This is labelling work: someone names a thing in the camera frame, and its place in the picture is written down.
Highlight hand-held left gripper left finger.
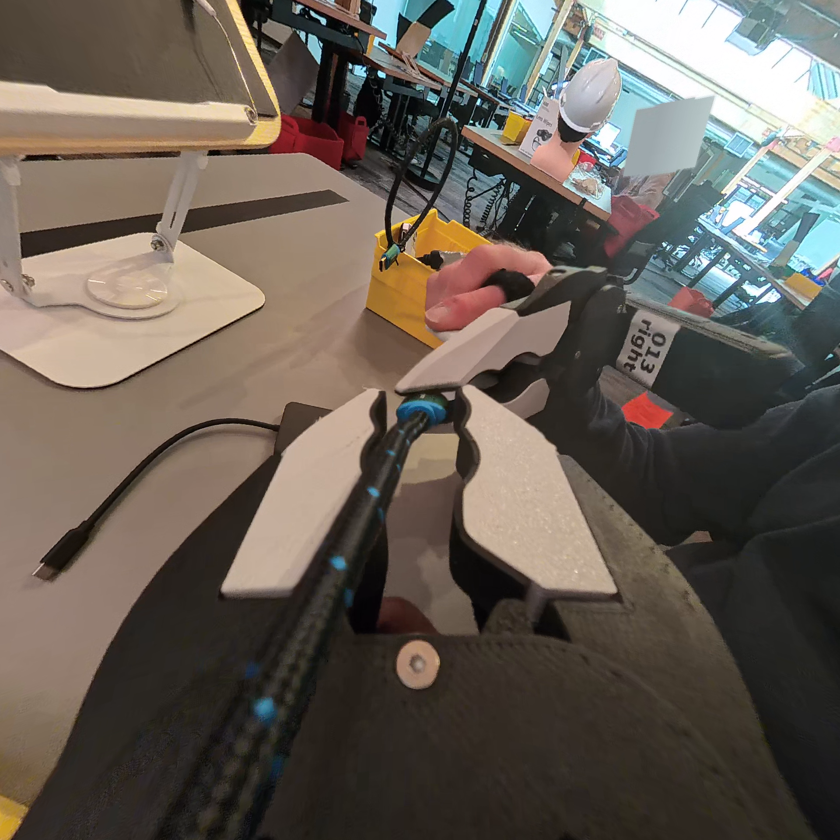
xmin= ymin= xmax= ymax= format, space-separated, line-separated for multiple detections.
xmin=220 ymin=388 xmax=389 ymax=634

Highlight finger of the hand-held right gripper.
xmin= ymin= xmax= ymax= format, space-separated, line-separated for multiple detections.
xmin=395 ymin=302 xmax=572 ymax=396
xmin=472 ymin=367 xmax=552 ymax=421

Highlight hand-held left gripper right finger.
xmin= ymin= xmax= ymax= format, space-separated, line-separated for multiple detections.
xmin=450 ymin=385 xmax=619 ymax=634

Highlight braided HDMI cable green plugs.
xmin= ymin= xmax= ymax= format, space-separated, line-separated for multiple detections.
xmin=164 ymin=390 xmax=452 ymax=840
xmin=379 ymin=117 xmax=460 ymax=273

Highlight thin black hub cable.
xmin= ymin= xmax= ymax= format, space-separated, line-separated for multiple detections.
xmin=31 ymin=418 xmax=284 ymax=583

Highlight person's right forearm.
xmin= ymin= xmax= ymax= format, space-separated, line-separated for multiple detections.
xmin=545 ymin=381 xmax=840 ymax=547

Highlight red bag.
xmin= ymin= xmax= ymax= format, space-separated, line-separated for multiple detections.
xmin=604 ymin=196 xmax=660 ymax=257

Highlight red floor bin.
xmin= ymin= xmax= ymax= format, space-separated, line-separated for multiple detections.
xmin=269 ymin=115 xmax=345 ymax=170
xmin=669 ymin=287 xmax=714 ymax=319

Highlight wood-top background desk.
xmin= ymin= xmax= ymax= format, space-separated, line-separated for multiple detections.
xmin=462 ymin=125 xmax=614 ymax=227

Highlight white helmet on mannequin head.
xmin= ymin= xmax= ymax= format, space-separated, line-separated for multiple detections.
xmin=530 ymin=58 xmax=623 ymax=181

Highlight red plastic container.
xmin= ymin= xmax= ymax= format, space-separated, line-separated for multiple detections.
xmin=338 ymin=112 xmax=370 ymax=161

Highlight person's dark hoodie torso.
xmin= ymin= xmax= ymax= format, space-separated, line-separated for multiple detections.
xmin=663 ymin=387 xmax=840 ymax=840

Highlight wooden book stand white base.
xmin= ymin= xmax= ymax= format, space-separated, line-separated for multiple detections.
xmin=0 ymin=0 xmax=282 ymax=389

